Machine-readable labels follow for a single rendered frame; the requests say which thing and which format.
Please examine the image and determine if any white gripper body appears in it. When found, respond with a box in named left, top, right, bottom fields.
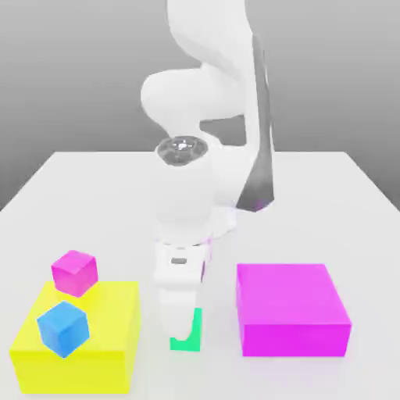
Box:
left=155, top=280, right=201, bottom=326

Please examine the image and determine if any small green cube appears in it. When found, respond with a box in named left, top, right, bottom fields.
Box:
left=169, top=307, right=203, bottom=352

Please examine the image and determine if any small pink cube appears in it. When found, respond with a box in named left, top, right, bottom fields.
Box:
left=50, top=249, right=98, bottom=298

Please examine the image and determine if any small blue cube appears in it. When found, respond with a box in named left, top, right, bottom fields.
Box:
left=36, top=300, right=91, bottom=359

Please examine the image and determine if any large yellow box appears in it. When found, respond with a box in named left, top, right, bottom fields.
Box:
left=9, top=280, right=141, bottom=395

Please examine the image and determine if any large magenta box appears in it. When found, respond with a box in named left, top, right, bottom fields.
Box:
left=235, top=262, right=352, bottom=358

